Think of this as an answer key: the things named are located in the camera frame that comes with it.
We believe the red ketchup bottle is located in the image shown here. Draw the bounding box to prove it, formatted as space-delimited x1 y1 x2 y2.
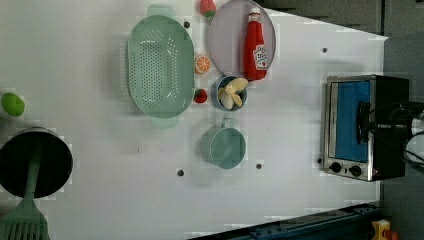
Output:
243 7 268 81

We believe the green oval colander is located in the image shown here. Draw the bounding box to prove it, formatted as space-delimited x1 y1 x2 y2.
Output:
126 4 195 128

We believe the black toaster oven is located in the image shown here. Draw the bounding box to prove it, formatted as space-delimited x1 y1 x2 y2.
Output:
322 75 409 182

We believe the orange slice toy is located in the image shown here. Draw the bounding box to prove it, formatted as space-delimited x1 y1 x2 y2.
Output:
195 55 211 74

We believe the small red tomato toy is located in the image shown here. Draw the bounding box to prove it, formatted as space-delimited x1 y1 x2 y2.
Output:
193 89 208 104

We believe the red strawberry toy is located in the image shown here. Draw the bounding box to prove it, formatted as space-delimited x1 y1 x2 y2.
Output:
199 0 216 17

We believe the green lime toy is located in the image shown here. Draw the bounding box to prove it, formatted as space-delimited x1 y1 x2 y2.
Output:
1 93 26 117

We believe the blue bowl with banana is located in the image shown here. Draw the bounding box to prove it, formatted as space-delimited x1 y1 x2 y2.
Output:
216 76 248 111

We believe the blue metal frame rail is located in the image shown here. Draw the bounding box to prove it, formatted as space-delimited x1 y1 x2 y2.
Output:
190 204 382 240

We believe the green slotted spatula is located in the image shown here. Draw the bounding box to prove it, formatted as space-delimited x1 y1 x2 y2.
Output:
1 143 50 240

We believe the lilac round plate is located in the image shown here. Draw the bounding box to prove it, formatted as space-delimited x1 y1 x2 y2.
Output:
208 0 276 76

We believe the black round pot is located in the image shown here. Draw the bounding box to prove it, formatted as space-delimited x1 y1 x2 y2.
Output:
0 127 73 198

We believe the green mug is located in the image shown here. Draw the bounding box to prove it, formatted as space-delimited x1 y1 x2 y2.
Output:
200 117 247 169

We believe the blue oven door with handle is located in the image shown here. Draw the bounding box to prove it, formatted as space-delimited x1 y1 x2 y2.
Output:
329 81 371 162

